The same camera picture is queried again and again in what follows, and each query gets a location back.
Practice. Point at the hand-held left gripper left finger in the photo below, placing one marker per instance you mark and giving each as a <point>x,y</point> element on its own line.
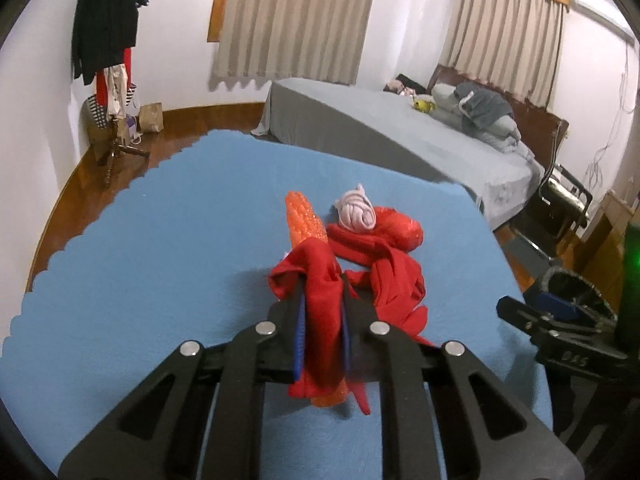
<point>299,335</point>

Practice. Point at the trash bin with black liner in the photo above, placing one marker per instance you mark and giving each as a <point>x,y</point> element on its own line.
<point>560,276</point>

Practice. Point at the knotted pink white bag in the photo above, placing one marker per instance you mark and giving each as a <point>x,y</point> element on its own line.
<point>355,212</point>

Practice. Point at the narrow beige curtain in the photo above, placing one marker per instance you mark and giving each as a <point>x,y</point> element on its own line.
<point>505,40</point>

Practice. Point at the wooden window frame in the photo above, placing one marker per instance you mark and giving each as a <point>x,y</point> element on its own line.
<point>220,5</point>

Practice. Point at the black metal chair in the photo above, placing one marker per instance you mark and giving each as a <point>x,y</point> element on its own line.
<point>545,210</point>

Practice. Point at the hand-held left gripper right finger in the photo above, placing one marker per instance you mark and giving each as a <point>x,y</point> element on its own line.
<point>346,345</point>

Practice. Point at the wooden wardrobe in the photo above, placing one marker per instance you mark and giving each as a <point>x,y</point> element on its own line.
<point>607,230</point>

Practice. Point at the bed with grey sheet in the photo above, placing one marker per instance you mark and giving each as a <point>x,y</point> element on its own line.
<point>350,120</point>

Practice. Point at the pink plush toy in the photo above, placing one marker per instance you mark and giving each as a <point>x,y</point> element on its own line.
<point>402,90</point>

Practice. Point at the small purple white bag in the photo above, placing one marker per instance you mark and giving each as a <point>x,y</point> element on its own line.
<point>131,127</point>

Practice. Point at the checkered bag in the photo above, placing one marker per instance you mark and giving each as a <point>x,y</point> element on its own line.
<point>92,110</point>

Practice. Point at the red garment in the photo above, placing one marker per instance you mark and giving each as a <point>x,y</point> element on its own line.
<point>100,85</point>

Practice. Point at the beige patterned cloth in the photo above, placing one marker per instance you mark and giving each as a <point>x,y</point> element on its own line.
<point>117,85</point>

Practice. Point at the dark grey blanket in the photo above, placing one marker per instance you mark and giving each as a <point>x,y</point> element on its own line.
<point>487,102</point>

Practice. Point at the yellow plush toy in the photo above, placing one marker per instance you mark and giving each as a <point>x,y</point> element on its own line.
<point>424,105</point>

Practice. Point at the wide beige curtain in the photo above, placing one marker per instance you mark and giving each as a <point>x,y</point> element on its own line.
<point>295,20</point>

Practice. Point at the orange foam net sheet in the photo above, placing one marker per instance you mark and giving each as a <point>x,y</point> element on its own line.
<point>305,220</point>

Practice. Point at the black jacket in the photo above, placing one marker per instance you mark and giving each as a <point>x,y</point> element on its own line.
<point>105,15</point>

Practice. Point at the grey pillows and clothes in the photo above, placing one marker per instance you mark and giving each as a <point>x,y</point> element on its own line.
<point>500,132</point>

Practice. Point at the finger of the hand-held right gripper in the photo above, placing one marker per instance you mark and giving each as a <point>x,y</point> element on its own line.
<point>555,305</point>
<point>522,317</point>

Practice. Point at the dark wooden headboard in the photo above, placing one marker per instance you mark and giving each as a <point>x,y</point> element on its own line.
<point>540,130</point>

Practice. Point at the grey floor mat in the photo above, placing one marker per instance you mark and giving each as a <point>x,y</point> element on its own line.
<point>520,255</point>

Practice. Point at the white air conditioner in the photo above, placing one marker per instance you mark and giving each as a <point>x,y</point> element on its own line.
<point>600,10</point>

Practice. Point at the blue scalloped table mat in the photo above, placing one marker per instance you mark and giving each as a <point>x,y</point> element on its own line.
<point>150,270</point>

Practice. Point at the brown paper bag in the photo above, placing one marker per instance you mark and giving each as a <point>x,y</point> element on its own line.
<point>151,119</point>

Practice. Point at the black pillow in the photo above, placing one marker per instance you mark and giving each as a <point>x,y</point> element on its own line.
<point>412,82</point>

